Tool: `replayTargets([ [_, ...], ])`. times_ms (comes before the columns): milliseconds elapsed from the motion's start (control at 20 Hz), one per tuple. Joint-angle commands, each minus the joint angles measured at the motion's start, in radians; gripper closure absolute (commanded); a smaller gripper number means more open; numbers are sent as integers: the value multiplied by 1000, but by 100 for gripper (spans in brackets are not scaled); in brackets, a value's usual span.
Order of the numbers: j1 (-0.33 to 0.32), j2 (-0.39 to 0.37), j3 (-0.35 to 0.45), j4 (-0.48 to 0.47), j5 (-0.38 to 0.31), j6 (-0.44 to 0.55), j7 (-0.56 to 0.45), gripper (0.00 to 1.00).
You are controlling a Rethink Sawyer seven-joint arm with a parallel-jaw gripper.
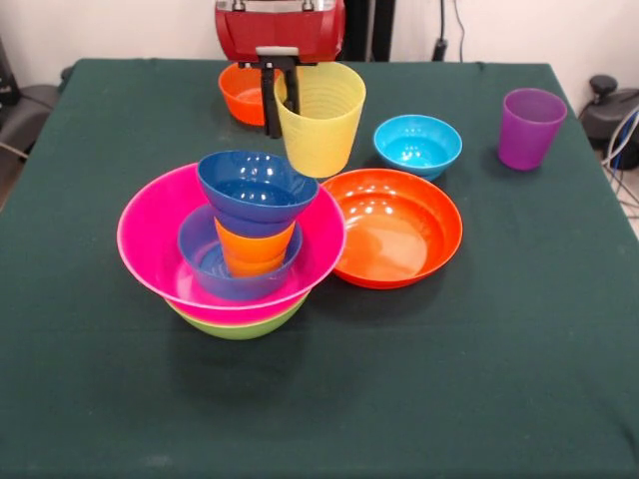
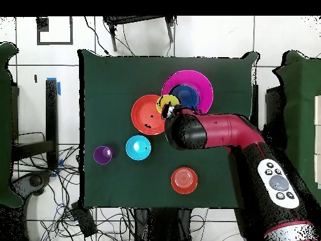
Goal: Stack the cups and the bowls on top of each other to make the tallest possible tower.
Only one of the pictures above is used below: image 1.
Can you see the green plastic bowl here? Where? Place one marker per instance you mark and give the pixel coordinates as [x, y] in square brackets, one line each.
[239, 331]

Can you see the dark grey chair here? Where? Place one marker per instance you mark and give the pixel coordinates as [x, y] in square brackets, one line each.
[27, 115]

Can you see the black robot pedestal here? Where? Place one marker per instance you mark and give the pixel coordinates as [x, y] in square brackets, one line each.
[369, 30]

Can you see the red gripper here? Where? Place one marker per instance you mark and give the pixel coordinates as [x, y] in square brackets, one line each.
[279, 25]

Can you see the purple plastic cup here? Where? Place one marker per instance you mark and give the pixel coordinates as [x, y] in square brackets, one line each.
[529, 130]

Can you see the light blue translucent bowl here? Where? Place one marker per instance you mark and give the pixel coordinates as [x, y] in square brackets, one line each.
[199, 259]

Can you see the red-orange shallow bowl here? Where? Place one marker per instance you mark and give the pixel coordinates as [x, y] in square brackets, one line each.
[399, 234]

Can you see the dark blue ribbed bowl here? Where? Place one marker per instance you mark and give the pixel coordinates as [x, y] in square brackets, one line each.
[249, 199]

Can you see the large pink plastic bowl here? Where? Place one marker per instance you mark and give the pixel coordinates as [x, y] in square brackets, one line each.
[150, 234]

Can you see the cyan ribbed bowl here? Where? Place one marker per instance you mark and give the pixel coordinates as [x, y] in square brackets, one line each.
[417, 149]

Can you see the orange plastic cup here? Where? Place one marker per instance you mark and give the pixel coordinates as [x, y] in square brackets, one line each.
[254, 269]
[254, 242]

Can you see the yellow plastic cup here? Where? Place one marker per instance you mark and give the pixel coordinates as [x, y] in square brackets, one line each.
[319, 140]

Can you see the dark green table cloth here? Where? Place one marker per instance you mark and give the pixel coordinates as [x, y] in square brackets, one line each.
[399, 374]

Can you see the black floor device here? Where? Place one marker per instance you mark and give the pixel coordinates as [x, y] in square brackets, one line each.
[609, 115]

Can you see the orange translucent bowl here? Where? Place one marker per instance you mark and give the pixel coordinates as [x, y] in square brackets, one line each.
[242, 97]

